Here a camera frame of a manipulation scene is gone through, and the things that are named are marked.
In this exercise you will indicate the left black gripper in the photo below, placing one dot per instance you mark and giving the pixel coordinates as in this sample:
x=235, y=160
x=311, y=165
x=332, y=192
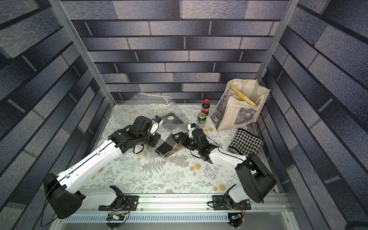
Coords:
x=157, y=137

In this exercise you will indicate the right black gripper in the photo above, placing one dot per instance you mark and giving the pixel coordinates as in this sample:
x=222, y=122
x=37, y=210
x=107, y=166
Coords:
x=184, y=138

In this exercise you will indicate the grey black striped scarf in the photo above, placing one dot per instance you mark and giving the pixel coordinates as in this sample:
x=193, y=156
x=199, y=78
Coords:
x=166, y=144

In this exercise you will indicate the clear plastic vacuum bag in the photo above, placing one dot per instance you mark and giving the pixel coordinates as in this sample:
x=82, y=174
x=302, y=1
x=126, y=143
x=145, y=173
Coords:
x=149, y=99

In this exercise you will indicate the black white houndstooth scarf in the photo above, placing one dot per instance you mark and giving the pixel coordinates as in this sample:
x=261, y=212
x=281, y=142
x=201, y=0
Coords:
x=245, y=143

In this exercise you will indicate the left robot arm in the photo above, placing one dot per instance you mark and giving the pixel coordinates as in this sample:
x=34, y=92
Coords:
x=63, y=191

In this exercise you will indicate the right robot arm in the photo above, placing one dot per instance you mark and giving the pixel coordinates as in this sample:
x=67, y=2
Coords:
x=256, y=181

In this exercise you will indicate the beige canvas tote bag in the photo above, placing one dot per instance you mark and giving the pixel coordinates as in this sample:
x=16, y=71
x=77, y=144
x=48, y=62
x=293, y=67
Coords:
x=231, y=113

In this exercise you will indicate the green drink can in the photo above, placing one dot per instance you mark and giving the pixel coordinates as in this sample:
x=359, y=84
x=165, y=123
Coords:
x=201, y=119

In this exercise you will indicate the dark soy sauce bottle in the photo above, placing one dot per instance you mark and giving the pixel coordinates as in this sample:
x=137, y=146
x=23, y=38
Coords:
x=205, y=107

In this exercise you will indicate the yellow object in tote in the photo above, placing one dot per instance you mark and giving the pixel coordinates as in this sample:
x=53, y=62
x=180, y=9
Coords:
x=242, y=97

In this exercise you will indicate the left circuit board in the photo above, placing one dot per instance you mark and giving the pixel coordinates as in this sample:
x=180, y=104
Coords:
x=115, y=217

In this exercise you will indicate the circuit board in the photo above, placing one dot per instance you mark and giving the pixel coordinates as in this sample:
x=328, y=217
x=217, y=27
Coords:
x=235, y=219
x=115, y=217

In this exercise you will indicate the right circuit board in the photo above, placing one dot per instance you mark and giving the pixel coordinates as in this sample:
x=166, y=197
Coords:
x=235, y=219

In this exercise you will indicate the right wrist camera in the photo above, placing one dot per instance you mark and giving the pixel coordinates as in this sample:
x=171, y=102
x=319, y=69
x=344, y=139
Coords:
x=191, y=128

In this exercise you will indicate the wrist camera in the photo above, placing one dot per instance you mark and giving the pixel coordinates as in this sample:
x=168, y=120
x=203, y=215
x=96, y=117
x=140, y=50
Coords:
x=191, y=128
x=156, y=121

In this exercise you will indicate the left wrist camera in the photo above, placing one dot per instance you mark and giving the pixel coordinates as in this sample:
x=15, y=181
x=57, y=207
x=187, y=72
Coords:
x=156, y=121

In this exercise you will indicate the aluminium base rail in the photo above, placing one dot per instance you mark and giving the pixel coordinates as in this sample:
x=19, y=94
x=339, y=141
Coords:
x=186, y=211

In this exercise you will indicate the aluminium frame post left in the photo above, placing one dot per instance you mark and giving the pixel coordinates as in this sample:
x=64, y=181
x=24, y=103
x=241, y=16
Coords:
x=76, y=39

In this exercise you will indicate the aluminium frame post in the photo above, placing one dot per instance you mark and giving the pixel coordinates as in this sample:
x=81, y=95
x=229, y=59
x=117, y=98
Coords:
x=76, y=39
x=291, y=7

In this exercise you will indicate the aluminium frame post right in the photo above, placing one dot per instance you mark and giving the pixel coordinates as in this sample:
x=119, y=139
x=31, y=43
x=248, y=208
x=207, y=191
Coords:
x=291, y=7

